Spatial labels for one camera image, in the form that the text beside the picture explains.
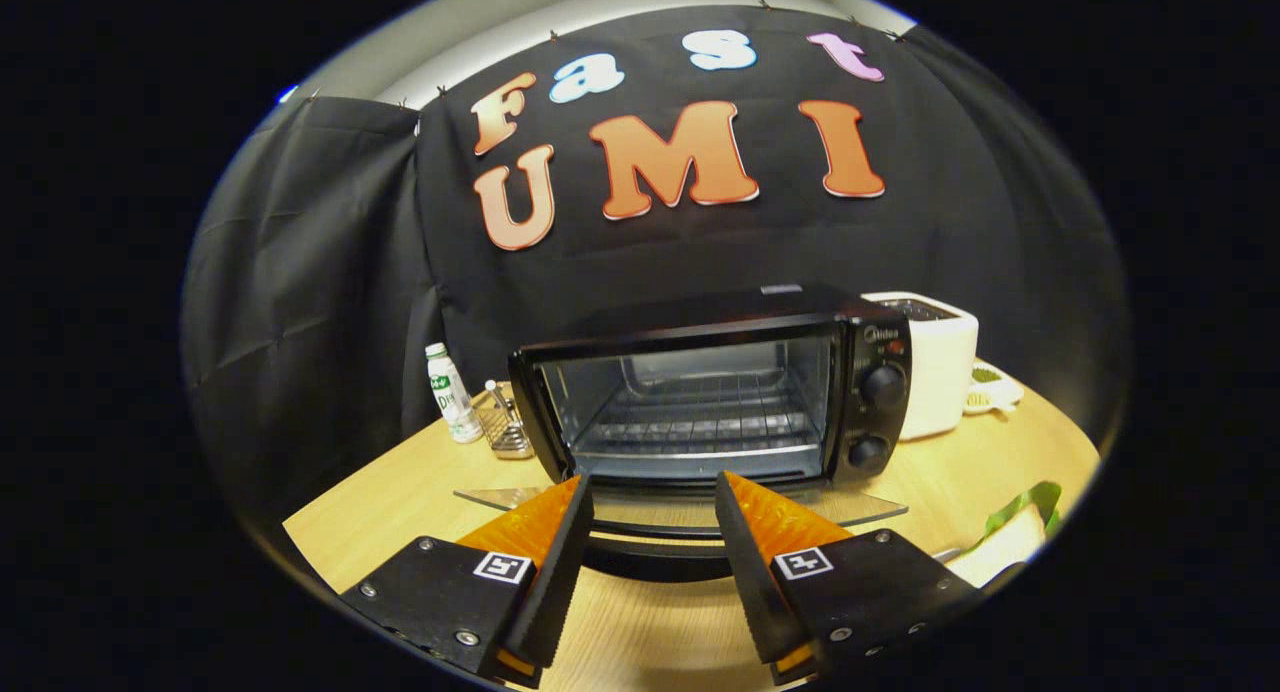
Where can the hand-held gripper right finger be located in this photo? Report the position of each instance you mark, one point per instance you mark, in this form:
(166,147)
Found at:
(750,572)

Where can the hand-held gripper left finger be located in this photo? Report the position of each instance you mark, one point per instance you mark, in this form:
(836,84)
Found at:
(555,572)

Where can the black toaster oven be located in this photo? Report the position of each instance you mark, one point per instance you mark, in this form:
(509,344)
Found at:
(870,342)

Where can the sandwich with green lettuce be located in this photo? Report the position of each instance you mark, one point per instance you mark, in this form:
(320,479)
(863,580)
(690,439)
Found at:
(1010,542)

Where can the white bread toaster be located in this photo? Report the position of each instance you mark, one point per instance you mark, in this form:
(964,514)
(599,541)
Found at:
(940,372)

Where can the white bottle with green label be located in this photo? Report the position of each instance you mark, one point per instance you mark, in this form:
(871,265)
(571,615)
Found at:
(450,397)

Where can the small white dish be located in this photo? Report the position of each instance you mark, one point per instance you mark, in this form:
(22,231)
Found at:
(995,397)

